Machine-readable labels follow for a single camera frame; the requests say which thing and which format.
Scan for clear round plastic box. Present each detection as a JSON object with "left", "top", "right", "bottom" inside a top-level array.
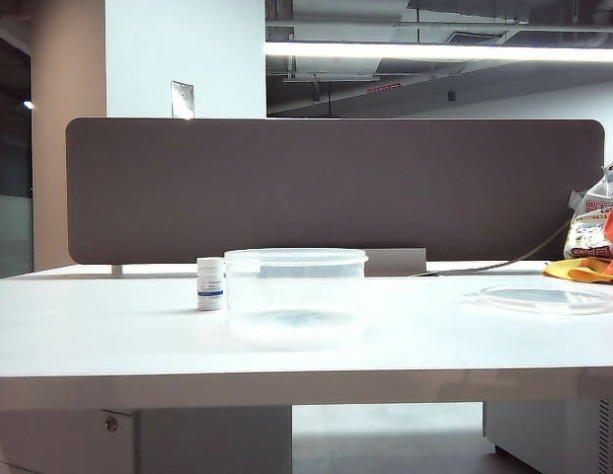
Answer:
[{"left": 222, "top": 247, "right": 370, "bottom": 350}]

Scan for small white medicine bottle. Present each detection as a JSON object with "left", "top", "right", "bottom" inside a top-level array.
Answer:
[{"left": 195, "top": 256, "right": 226, "bottom": 313}]

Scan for clear round box lid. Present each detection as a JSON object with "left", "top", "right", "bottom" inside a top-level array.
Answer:
[{"left": 462, "top": 283, "right": 613, "bottom": 317}]

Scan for gray desk divider panel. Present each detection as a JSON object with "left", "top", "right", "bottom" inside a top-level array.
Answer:
[{"left": 64, "top": 117, "right": 606, "bottom": 266}]

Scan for long ceiling light strip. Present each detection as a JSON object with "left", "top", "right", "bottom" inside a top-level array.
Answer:
[{"left": 265, "top": 39, "right": 613, "bottom": 64}]

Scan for white drawer cabinet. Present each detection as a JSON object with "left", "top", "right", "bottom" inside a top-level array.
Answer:
[{"left": 0, "top": 405, "right": 293, "bottom": 474}]

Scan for yellow cloth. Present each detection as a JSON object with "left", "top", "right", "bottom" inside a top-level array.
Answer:
[{"left": 541, "top": 256, "right": 613, "bottom": 286}]

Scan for printed plastic bag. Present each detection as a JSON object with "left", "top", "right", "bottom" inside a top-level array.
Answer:
[{"left": 564, "top": 142, "right": 613, "bottom": 261}]

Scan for white vented cabinet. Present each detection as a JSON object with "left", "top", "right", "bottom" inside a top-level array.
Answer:
[{"left": 482, "top": 397, "right": 613, "bottom": 474}]

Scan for grey divider mounting bracket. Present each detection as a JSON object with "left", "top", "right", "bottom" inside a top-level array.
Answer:
[{"left": 364, "top": 247, "right": 428, "bottom": 277}]

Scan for silver wall plate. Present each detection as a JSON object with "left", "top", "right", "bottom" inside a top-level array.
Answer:
[{"left": 170, "top": 79, "right": 195, "bottom": 119}]

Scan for grey cable on desk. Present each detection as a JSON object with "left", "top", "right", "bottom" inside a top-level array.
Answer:
[{"left": 414, "top": 219, "right": 576, "bottom": 277}]

